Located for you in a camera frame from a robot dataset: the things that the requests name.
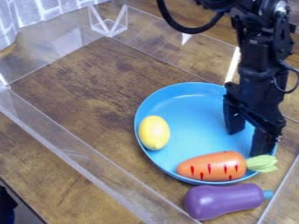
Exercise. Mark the purple toy eggplant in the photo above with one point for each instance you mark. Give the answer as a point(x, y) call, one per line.
point(207, 202)

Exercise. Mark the blue plastic plate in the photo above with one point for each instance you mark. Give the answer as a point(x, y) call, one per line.
point(191, 107)

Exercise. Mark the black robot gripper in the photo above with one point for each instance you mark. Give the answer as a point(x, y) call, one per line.
point(251, 102)

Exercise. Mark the yellow toy lemon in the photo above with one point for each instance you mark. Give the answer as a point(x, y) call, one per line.
point(153, 132)

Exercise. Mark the orange toy carrot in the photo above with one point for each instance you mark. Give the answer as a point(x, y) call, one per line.
point(224, 166)

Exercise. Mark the clear acrylic enclosure wall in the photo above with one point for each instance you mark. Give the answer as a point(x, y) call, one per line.
point(75, 76)

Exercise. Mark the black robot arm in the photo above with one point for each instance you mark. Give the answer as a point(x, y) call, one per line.
point(263, 29)

